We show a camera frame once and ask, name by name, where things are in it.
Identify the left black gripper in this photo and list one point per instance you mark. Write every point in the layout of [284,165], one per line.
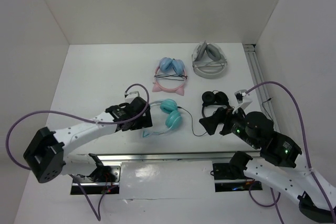
[144,121]

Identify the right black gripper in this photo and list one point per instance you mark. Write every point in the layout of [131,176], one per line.
[209,123]

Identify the teal cat-ear headphones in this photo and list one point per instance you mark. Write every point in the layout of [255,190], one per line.
[173,120]

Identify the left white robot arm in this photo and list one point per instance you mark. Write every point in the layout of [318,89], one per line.
[48,154]

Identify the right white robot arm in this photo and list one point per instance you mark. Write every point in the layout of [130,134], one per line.
[314,196]

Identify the black headphones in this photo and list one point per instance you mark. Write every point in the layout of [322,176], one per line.
[210,98]

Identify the grey white headphones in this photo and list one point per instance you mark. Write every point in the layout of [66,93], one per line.
[208,60]

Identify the pink blue cat-ear headphones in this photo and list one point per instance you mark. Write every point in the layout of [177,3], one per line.
[173,70]

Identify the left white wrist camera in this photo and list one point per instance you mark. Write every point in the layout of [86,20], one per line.
[131,95]

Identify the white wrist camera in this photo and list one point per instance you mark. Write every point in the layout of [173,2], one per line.
[131,95]
[243,100]

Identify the aluminium front rail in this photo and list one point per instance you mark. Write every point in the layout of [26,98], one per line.
[160,157]

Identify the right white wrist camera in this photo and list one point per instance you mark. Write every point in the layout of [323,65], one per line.
[243,100]

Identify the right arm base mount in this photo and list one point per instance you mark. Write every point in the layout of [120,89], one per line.
[229,176]

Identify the aluminium side rail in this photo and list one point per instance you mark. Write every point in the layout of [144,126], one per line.
[263,96]

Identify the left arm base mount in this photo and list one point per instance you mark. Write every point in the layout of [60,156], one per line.
[94,176]

